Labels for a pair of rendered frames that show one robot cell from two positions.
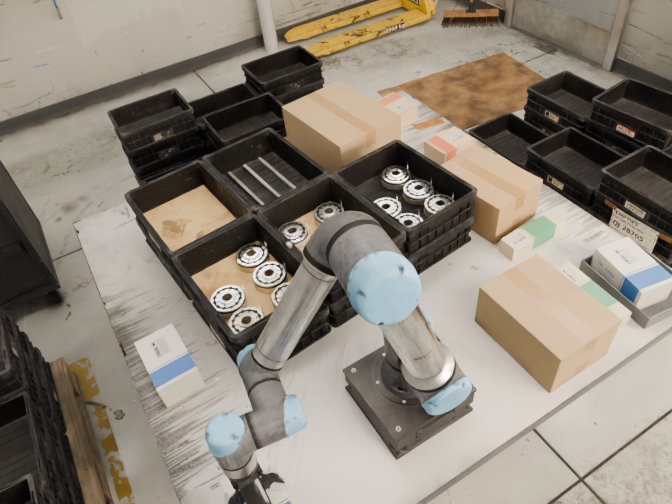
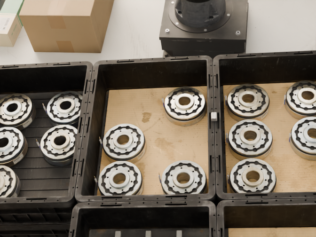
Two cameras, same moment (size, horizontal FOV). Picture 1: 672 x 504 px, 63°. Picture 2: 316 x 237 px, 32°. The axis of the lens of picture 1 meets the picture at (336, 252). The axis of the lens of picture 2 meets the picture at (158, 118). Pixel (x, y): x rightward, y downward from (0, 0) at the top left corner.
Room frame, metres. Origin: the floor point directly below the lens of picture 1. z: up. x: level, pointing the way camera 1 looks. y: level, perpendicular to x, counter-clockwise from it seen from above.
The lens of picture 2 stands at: (1.81, 0.54, 1.95)
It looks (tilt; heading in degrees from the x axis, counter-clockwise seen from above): 53 degrees down; 222
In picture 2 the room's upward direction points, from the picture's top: 11 degrees counter-clockwise
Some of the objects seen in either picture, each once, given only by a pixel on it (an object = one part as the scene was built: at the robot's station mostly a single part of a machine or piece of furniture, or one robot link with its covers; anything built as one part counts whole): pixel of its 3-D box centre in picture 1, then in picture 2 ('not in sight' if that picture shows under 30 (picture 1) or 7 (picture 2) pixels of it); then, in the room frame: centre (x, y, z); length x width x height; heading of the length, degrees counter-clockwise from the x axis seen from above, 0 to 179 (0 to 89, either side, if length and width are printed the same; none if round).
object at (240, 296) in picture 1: (227, 298); (313, 135); (1.07, 0.33, 0.86); 0.10 x 0.10 x 0.01
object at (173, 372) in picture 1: (169, 364); not in sight; (0.95, 0.52, 0.75); 0.20 x 0.12 x 0.09; 28
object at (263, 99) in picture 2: (288, 295); (248, 99); (1.05, 0.15, 0.86); 0.10 x 0.10 x 0.01
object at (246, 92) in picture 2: not in sight; (248, 98); (1.05, 0.15, 0.86); 0.05 x 0.05 x 0.01
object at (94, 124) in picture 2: (330, 237); (151, 138); (1.27, 0.01, 0.87); 0.40 x 0.30 x 0.11; 31
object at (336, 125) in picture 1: (341, 132); not in sight; (1.95, -0.09, 0.80); 0.40 x 0.30 x 0.20; 32
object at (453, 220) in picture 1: (402, 196); (29, 141); (1.42, -0.25, 0.87); 0.40 x 0.30 x 0.11; 31
